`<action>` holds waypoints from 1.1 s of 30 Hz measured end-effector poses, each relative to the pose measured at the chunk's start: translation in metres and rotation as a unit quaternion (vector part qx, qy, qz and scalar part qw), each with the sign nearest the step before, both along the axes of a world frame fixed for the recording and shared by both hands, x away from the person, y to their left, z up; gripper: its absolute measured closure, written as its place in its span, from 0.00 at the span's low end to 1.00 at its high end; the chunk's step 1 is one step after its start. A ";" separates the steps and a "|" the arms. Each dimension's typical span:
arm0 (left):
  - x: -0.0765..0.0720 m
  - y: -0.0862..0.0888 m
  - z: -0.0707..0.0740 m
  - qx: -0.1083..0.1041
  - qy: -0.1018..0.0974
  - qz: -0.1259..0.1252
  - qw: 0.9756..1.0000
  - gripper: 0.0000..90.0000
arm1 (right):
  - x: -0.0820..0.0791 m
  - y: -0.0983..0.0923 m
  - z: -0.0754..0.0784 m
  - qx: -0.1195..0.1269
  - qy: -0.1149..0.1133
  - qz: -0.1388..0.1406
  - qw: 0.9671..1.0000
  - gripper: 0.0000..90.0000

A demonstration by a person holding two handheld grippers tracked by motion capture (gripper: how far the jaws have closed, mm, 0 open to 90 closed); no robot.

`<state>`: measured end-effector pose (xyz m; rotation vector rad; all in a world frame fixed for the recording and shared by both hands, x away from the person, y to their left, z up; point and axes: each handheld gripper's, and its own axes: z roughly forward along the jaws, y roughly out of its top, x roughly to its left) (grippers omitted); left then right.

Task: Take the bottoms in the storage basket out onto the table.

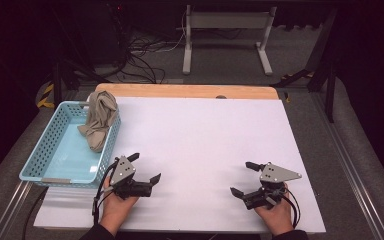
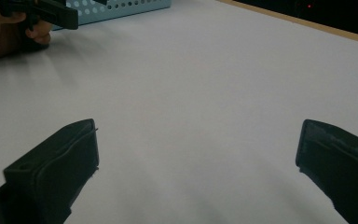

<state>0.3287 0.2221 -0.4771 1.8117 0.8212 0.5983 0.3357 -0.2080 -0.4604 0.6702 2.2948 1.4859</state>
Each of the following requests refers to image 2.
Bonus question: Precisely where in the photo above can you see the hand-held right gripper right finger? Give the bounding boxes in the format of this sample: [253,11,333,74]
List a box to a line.
[295,119,358,224]

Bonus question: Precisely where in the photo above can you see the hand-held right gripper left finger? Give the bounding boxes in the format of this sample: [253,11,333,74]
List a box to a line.
[3,118,101,224]

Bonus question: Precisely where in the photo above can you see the light blue perforated basket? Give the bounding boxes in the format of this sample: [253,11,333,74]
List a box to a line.
[51,0,172,32]

